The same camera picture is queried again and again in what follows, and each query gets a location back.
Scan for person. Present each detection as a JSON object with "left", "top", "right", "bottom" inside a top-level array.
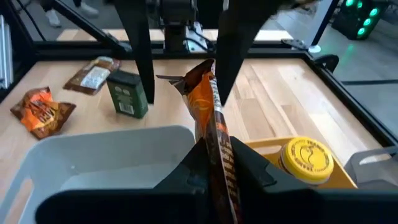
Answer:
[{"left": 40, "top": 0, "right": 100, "bottom": 28}]

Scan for orange brown spice packet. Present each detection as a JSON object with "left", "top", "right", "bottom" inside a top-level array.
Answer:
[{"left": 156, "top": 58, "right": 244, "bottom": 224}]

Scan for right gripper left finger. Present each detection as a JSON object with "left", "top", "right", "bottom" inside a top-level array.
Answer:
[{"left": 35, "top": 136, "right": 215, "bottom": 224}]

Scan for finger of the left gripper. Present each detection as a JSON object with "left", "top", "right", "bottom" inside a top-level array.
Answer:
[
  {"left": 215, "top": 0, "right": 282, "bottom": 97},
  {"left": 114, "top": 0, "right": 155, "bottom": 105}
]

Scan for white plastic bin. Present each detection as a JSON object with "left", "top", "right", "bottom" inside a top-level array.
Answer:
[{"left": 0, "top": 125, "right": 197, "bottom": 224}]

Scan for brown packet white label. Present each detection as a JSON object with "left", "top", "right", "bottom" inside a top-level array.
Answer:
[{"left": 63, "top": 55, "right": 121, "bottom": 96}]

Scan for green spice tin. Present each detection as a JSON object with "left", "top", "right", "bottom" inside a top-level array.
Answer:
[{"left": 106, "top": 70, "right": 149, "bottom": 119}]

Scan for black computer green lights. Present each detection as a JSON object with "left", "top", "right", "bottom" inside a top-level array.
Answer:
[{"left": 331, "top": 0, "right": 389, "bottom": 40}]

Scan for yellow plastic bin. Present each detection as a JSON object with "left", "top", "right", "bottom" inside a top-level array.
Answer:
[{"left": 245, "top": 136, "right": 358, "bottom": 190}]

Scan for black aluminium table frame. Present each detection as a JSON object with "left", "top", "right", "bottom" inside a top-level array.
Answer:
[{"left": 0, "top": 0, "right": 398, "bottom": 147}]

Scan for black post white base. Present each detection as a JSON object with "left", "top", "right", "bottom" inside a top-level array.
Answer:
[{"left": 306, "top": 0, "right": 341, "bottom": 54}]

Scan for yellow-lid brown spice jar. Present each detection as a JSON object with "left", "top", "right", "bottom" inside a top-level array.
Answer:
[{"left": 278, "top": 136, "right": 335, "bottom": 186}]

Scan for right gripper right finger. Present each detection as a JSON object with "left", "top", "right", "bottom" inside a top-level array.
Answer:
[{"left": 230, "top": 136, "right": 398, "bottom": 224}]

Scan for dark grey plastic bin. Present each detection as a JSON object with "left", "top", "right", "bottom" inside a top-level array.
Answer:
[{"left": 343, "top": 146, "right": 398, "bottom": 191}]

